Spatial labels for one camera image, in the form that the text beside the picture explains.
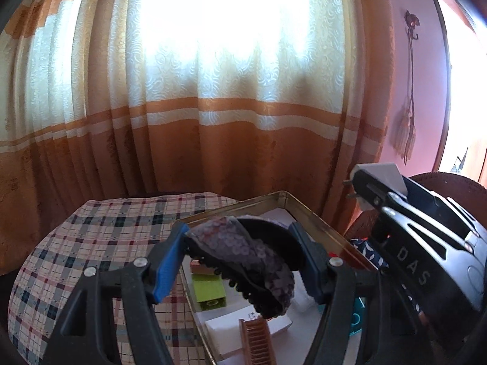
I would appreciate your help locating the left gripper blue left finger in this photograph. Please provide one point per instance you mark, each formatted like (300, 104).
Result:
(167, 258)

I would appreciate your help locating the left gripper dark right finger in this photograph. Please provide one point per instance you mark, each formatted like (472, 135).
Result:
(314, 266)

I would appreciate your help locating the green toy brick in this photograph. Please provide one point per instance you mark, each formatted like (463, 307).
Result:
(209, 291)

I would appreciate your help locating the purple sequin hair clip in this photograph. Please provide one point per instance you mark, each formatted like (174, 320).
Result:
(256, 255)

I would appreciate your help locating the white small carton box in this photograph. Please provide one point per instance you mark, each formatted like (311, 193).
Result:
(224, 331)

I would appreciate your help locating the white charger adapter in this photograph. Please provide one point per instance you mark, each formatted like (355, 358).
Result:
(371, 182)

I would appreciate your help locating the brown wooden comb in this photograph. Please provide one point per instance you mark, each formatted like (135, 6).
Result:
(256, 342)

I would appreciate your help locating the gold metal tin tray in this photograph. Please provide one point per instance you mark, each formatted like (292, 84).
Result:
(330, 342)

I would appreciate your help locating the plaid tablecloth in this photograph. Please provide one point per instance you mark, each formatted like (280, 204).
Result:
(105, 234)

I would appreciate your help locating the orange cream patterned curtain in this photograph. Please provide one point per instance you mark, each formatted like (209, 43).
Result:
(104, 99)

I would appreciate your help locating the ornate wall hook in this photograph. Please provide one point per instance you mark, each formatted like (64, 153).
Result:
(412, 22)

